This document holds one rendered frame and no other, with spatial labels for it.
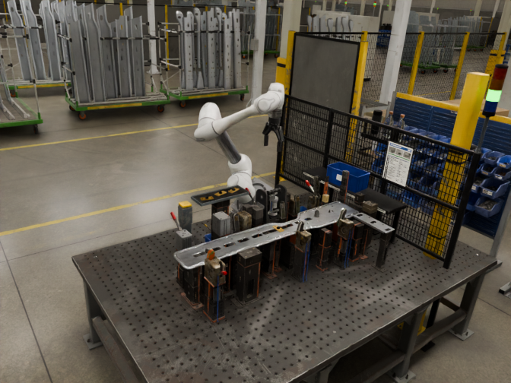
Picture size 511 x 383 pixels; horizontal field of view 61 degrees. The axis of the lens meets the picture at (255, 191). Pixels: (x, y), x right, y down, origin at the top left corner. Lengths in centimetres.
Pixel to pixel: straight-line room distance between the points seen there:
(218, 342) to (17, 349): 171
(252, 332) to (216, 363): 29
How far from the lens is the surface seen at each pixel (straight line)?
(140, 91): 978
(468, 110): 305
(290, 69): 577
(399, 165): 332
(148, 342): 243
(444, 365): 364
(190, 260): 246
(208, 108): 309
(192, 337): 243
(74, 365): 341
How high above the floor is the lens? 235
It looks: 24 degrees down
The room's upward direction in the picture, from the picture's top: 3 degrees clockwise
